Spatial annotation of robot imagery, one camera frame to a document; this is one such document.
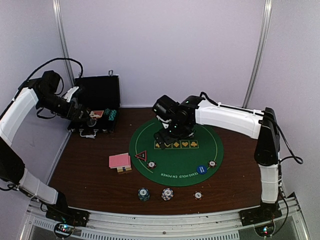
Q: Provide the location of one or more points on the blue round blind button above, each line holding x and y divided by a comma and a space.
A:
201, 169

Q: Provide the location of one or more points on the blue tan chip stack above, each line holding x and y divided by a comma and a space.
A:
167, 194

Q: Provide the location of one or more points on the green round poker mat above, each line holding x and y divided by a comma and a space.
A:
176, 165

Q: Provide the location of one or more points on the card deck in case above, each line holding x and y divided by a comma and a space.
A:
96, 114

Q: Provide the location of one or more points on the green blue chip stack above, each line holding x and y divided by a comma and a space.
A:
143, 194

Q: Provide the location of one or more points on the black red triangle token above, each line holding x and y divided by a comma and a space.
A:
142, 156

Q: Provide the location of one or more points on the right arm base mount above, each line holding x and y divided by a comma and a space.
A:
257, 215

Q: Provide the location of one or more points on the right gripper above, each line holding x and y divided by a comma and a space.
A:
168, 139

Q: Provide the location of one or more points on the clear acrylic dealer button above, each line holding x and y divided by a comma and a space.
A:
91, 122

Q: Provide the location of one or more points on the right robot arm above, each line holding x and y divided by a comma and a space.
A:
260, 125

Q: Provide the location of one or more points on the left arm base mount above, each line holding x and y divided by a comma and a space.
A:
73, 217

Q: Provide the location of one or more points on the red playing card deck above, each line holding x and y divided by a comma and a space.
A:
119, 161

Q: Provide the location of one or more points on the gold card deck box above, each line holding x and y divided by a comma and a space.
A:
123, 170

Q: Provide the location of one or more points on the teal chip row in case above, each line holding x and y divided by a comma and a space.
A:
111, 114

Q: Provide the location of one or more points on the green blue chips in case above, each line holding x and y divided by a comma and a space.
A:
106, 111

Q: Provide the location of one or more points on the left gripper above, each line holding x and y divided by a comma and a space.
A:
76, 111

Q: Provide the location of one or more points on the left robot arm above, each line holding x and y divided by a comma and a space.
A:
37, 93

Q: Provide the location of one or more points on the black poker chip case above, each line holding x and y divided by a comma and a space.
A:
100, 93

